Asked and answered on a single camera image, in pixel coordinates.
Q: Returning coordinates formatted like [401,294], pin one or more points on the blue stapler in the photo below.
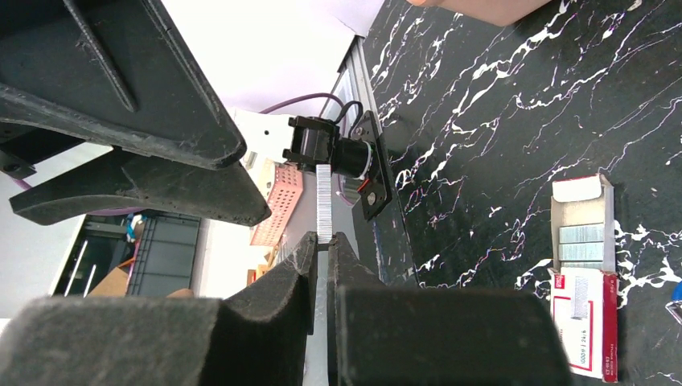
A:
[674,305]

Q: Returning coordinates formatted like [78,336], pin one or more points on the pink plastic storage box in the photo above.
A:
[500,13]

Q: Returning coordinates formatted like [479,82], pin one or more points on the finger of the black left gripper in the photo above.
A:
[115,73]
[121,180]

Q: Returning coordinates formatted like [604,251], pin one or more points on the pink perforated basket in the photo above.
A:
[281,186]

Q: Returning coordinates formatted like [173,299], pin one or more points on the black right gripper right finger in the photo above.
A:
[391,335]

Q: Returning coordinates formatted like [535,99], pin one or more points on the red white staple box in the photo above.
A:
[584,289]

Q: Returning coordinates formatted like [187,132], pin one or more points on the black motor on base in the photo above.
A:
[351,145]

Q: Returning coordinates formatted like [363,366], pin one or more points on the dark storage crate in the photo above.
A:
[151,253]

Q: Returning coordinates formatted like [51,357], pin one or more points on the silver staple strip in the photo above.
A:
[323,204]

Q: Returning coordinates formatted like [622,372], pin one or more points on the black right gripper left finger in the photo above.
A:
[256,337]

